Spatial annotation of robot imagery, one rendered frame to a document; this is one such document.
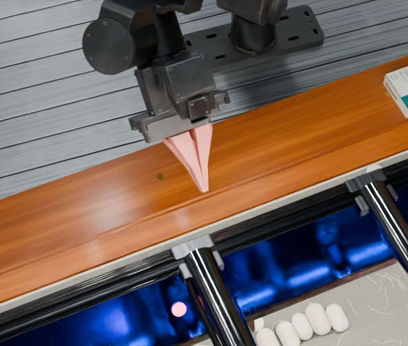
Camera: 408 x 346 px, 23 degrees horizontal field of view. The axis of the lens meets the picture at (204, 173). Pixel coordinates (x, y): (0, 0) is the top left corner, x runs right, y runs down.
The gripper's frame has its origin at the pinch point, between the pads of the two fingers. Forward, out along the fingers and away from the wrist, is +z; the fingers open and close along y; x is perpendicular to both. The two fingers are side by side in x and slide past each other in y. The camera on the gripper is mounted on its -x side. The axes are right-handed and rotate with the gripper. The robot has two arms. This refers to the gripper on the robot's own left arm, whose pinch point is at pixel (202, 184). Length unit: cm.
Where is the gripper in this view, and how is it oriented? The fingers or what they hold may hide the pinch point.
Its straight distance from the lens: 109.4
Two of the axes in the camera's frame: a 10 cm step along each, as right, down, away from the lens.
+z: 3.0, 9.4, 1.8
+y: 9.2, -3.3, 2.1
